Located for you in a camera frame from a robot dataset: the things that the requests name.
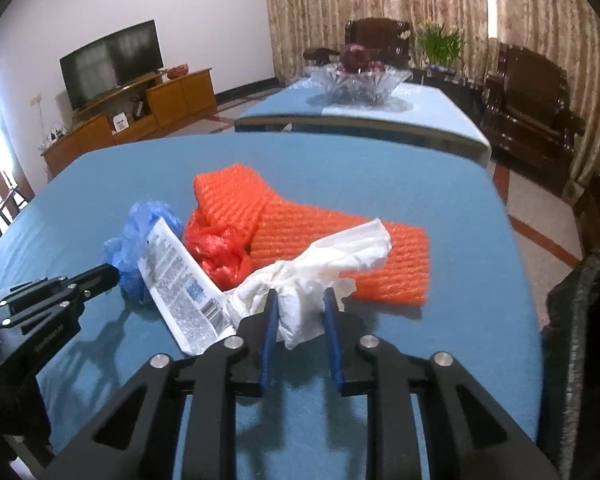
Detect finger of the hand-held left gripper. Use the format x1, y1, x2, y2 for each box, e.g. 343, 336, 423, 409
0, 297, 88, 331
0, 262, 121, 311

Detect dark wooden side table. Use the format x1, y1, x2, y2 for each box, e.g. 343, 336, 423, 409
412, 66, 486, 121

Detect orange foam net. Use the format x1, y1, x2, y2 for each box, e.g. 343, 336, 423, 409
192, 164, 281, 256
250, 197, 428, 308

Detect red plastic bag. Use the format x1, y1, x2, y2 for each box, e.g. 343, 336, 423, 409
184, 210, 253, 291

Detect beige floral curtains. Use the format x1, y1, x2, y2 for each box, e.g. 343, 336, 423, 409
262, 0, 600, 181

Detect glass fruit bowl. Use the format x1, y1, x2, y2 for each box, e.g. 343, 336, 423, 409
307, 62, 413, 106

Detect white tissue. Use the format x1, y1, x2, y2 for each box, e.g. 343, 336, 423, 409
225, 217, 393, 351

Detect printed white paper packet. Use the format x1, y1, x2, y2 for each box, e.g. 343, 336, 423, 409
136, 217, 238, 358

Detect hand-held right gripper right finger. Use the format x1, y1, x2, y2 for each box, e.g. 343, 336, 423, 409
322, 287, 556, 480

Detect dark wooden slatted armchair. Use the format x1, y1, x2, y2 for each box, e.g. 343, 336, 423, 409
302, 17, 413, 73

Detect black lined trash bin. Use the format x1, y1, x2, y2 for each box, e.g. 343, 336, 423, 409
540, 247, 600, 480

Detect wooden TV cabinet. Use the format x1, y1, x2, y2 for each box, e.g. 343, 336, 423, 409
40, 66, 218, 178

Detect potted green plant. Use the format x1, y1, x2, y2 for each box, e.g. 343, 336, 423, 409
414, 19, 466, 72

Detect dark wooden cushioned armchair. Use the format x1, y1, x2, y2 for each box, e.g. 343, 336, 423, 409
482, 42, 586, 198

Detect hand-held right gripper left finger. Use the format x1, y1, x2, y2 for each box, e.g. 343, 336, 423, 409
45, 287, 286, 480

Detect blue plastic bundle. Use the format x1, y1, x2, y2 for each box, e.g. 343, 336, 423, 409
102, 201, 186, 306

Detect black flat television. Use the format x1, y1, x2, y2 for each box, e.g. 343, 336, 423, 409
60, 20, 163, 111

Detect blue tablecloth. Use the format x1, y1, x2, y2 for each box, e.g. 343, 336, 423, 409
234, 77, 493, 166
0, 132, 541, 480

